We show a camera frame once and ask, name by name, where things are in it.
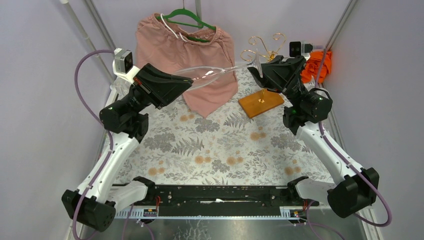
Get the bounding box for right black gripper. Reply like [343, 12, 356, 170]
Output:
[246, 56, 308, 110]

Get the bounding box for pink shorts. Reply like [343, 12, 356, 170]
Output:
[134, 13, 238, 118]

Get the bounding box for clear wine glass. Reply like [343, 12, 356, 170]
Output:
[111, 79, 130, 96]
[173, 52, 263, 92]

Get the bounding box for wooden rack base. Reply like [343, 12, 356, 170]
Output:
[238, 89, 285, 119]

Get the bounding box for floral tablecloth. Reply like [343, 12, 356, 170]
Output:
[114, 69, 332, 186]

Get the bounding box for gold wire glass rack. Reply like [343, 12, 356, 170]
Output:
[240, 32, 287, 104]

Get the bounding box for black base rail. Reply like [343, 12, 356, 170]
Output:
[134, 184, 311, 219]

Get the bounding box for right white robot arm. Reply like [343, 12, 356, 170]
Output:
[247, 55, 380, 218]

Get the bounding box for green clothes hanger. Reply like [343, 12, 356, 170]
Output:
[155, 8, 217, 43]

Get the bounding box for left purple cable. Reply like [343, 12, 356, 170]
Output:
[72, 49, 135, 240]

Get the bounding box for orange cloth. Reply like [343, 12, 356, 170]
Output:
[301, 51, 333, 84]

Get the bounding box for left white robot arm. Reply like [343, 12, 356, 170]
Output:
[61, 64, 193, 232]

